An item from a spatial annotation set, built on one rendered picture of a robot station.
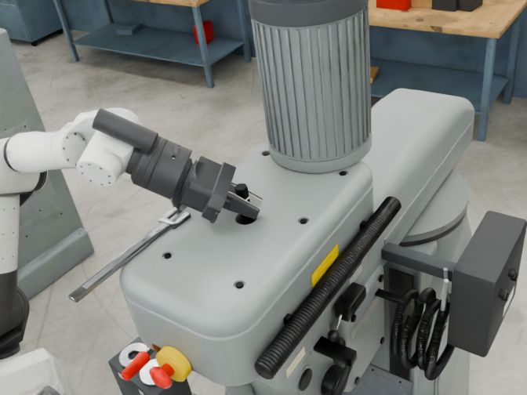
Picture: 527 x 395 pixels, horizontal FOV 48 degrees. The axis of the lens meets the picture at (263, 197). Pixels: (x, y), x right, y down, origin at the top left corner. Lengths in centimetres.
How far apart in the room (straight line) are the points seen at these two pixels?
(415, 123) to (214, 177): 67
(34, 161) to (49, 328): 278
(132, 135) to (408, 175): 67
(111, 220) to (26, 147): 339
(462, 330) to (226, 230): 52
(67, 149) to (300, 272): 43
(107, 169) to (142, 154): 6
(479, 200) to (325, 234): 326
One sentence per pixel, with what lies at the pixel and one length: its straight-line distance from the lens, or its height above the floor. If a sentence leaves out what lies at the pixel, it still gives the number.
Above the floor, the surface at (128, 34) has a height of 24.
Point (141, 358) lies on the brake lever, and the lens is 107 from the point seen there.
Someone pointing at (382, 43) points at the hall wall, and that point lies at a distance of 572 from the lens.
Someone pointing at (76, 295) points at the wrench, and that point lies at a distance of 94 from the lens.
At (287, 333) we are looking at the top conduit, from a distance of 91.
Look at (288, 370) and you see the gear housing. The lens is 105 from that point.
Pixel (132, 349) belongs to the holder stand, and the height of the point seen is 114.
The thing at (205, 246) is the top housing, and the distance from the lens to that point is 96.
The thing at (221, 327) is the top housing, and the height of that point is 188.
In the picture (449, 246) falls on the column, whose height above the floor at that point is 148.
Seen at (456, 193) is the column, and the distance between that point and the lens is 159.
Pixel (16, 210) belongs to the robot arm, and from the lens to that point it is 118.
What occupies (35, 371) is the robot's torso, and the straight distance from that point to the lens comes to 123.
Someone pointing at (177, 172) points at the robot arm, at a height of 201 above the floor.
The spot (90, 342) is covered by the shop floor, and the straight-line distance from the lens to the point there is 360.
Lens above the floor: 249
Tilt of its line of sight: 36 degrees down
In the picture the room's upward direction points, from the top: 9 degrees counter-clockwise
